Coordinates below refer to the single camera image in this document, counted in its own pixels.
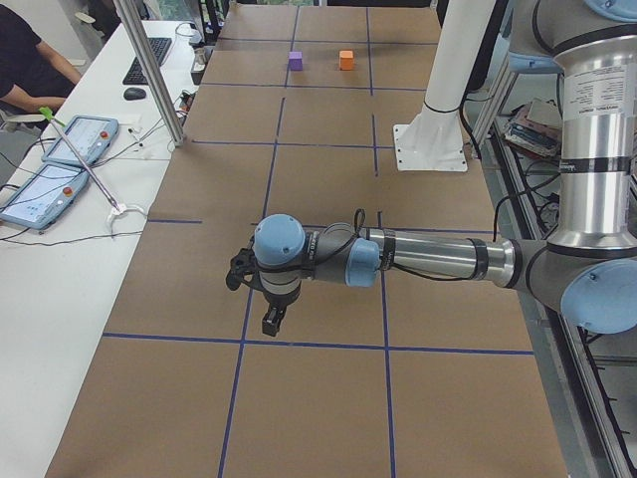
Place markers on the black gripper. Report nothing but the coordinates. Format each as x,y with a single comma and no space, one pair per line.
278,300

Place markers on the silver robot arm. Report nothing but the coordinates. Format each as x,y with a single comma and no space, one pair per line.
585,269

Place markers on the purple foam block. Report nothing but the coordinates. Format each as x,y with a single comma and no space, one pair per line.
295,61

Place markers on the orange foam block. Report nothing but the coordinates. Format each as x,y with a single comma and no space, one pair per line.
346,60

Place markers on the lower teach pendant tablet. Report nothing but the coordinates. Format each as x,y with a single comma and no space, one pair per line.
45,196

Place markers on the teach pendant tablet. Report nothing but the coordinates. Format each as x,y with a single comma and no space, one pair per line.
91,136
45,196

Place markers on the upper teach pendant tablet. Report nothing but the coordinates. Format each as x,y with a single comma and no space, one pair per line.
91,136

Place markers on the black computer mouse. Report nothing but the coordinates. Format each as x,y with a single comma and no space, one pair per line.
134,94

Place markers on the metal cup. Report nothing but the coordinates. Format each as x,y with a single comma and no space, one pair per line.
200,59

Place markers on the metal rod green tip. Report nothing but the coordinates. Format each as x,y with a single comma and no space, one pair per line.
48,115

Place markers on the stack of books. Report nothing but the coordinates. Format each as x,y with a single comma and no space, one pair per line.
536,128

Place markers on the person in black shirt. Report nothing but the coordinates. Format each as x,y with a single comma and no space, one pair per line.
33,74

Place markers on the wrist black camera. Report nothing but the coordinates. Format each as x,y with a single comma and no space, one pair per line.
243,271

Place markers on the aluminium frame post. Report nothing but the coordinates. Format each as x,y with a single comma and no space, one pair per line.
128,15

